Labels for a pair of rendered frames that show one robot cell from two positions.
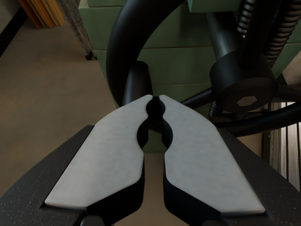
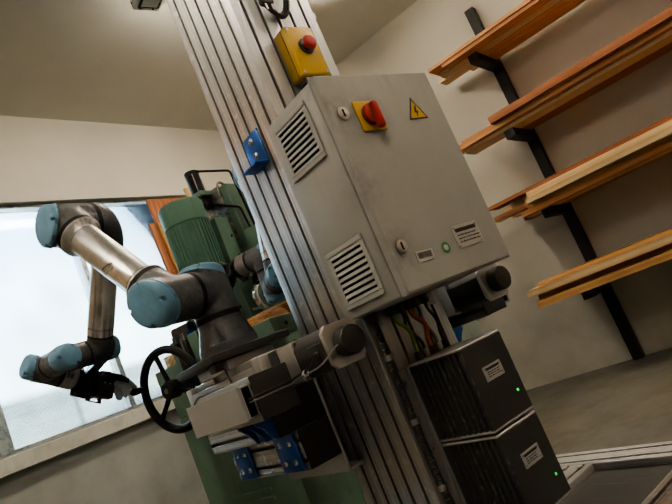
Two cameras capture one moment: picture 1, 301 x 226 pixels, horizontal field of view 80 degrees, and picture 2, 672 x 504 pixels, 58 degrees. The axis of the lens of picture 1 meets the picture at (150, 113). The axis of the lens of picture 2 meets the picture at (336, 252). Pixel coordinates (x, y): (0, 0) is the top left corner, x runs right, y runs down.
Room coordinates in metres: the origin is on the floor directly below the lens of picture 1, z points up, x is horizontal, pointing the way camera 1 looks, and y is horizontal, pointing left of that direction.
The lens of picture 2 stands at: (-1.33, -1.60, 0.72)
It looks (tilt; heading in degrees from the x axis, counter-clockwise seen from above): 9 degrees up; 27
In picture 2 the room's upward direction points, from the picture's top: 23 degrees counter-clockwise
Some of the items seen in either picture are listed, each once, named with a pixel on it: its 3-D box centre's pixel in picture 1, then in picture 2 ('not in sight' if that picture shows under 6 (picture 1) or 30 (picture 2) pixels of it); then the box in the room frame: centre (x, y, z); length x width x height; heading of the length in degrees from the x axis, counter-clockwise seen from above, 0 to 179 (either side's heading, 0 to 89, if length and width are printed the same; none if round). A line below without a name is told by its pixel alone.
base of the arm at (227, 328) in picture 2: not in sight; (224, 333); (-0.13, -0.60, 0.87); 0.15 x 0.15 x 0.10
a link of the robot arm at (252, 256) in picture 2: not in sight; (263, 256); (0.26, -0.53, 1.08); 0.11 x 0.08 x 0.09; 87
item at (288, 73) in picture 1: (285, 76); not in sight; (0.31, -0.37, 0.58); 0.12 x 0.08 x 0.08; 177
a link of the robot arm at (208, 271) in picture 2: not in sight; (206, 291); (-0.14, -0.60, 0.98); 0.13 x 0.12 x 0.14; 174
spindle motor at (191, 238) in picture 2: not in sight; (192, 241); (0.46, -0.12, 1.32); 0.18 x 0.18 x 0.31
